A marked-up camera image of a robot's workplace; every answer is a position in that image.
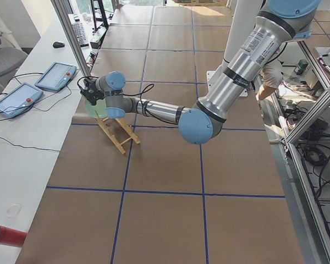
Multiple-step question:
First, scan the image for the black cable on desk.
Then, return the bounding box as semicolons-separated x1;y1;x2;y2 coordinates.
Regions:
0;130;61;152

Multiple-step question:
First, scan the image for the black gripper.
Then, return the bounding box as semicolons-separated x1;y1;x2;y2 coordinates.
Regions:
77;77;101;105

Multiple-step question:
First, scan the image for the light green ceramic plate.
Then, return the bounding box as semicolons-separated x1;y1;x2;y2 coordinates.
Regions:
84;99;107;118

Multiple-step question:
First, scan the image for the near teach pendant tablet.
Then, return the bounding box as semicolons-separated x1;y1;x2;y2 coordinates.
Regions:
0;82;43;118

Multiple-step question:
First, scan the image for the aluminium frame rail structure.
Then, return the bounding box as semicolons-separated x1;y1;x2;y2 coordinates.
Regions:
272;34;330;263

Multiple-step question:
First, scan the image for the person in beige shorts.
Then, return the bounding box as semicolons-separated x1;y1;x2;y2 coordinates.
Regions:
256;59;283;102

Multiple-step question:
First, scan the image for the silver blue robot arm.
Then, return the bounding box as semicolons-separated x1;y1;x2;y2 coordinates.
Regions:
80;1;319;144

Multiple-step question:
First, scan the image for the red cylinder tube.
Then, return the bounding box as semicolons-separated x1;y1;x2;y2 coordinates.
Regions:
0;225;27;248

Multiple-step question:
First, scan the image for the brown paper table cover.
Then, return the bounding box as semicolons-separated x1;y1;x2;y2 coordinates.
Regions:
16;5;330;264

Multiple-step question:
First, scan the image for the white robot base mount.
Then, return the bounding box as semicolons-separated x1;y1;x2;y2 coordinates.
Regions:
206;71;248;97

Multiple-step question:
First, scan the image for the far teach pendant tablet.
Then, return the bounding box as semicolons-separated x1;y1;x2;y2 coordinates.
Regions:
35;62;77;91

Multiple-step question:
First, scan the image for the black computer mouse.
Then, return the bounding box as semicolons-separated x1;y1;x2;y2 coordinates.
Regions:
53;41;65;48

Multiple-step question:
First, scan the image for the teach pendant tablet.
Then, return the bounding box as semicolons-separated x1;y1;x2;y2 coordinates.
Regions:
0;82;43;118
35;62;77;91

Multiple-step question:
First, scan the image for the wooden dish rack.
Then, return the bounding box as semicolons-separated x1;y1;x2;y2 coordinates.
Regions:
95;111;140;154

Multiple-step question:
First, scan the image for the black keyboard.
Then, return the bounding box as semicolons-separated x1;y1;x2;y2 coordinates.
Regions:
71;22;89;47

